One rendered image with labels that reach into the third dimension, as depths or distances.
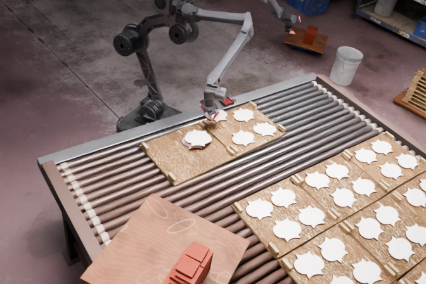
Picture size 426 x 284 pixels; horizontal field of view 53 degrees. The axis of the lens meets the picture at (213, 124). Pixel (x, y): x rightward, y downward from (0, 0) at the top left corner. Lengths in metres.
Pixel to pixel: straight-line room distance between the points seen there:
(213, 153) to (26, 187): 1.66
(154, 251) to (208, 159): 0.73
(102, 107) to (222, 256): 2.64
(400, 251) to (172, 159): 1.22
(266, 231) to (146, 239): 0.59
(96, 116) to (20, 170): 0.86
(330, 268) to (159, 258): 0.78
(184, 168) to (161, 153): 0.17
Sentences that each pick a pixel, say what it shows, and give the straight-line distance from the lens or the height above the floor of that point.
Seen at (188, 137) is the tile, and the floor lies 0.98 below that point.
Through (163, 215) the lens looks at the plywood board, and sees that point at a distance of 1.94.
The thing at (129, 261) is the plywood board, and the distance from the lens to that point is 1.80.
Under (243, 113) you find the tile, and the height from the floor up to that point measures 0.95.
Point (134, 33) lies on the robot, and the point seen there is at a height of 0.96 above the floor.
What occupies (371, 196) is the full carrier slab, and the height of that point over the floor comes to 0.94.
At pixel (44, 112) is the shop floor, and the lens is 4.18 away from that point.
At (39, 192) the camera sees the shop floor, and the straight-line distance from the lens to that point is 3.48.
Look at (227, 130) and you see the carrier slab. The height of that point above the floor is 0.94.
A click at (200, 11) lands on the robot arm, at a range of 2.62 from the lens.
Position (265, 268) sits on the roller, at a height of 0.92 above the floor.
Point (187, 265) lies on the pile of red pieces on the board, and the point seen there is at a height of 1.19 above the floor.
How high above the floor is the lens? 2.56
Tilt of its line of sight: 39 degrees down
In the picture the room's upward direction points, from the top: 10 degrees clockwise
